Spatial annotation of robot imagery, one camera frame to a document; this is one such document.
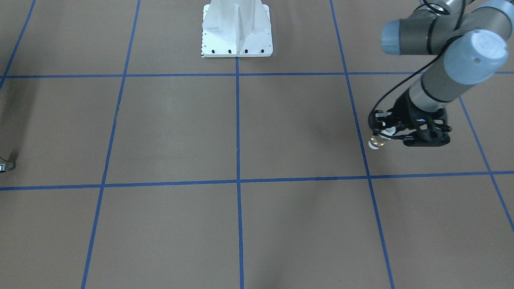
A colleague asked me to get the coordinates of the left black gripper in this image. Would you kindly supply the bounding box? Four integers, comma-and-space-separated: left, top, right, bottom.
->
368, 90, 422, 141

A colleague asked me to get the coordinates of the white PPR pipe fitting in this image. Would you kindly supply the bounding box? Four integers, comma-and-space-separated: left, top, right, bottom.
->
368, 127, 397, 150

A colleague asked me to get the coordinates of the chrome metal angle valve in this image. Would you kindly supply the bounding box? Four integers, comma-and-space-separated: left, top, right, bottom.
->
0, 157, 15, 173

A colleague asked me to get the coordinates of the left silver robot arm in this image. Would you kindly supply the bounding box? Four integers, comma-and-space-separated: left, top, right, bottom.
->
368, 0, 513, 149

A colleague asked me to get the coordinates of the brown paper table mat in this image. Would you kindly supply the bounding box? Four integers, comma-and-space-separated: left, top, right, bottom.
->
1, 0, 513, 289

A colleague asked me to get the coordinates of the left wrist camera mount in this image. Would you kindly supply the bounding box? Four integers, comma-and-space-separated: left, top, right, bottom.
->
402, 108, 452, 147

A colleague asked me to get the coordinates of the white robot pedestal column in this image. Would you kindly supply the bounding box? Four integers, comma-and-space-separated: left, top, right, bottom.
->
201, 0, 273, 57

